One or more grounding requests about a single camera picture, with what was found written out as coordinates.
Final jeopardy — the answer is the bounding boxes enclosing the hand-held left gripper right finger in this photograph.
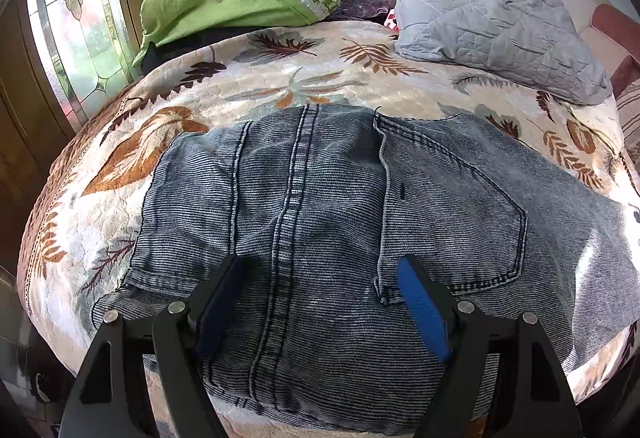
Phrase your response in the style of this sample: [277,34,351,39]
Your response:
[396,254,585,438]

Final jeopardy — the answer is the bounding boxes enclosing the leaf print blanket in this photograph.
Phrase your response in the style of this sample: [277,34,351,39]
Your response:
[16,20,640,438]

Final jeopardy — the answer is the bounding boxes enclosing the striped cloth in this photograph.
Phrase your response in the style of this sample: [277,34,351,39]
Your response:
[615,83,640,154]

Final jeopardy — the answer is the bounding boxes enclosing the green pillow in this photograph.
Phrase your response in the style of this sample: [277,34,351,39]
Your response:
[132,0,326,69]

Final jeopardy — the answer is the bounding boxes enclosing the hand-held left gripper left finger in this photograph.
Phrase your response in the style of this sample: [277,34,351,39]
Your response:
[59,255,247,438]

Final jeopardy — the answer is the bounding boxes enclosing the purple plastic bag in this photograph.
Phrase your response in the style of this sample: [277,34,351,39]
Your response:
[330,0,401,24]

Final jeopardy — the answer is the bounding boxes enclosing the stained glass window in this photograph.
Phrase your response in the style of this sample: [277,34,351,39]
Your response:
[25,0,143,124]

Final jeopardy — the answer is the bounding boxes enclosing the blue denim pants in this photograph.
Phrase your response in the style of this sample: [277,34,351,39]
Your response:
[91,104,640,424]

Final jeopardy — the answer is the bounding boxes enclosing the dark cloth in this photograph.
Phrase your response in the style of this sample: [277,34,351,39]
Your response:
[140,25,251,74]

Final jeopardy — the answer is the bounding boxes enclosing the pink cushion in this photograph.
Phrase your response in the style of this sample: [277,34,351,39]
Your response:
[580,4,640,94]

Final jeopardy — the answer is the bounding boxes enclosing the grey quilted pillow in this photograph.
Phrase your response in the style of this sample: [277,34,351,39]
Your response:
[390,0,615,106]

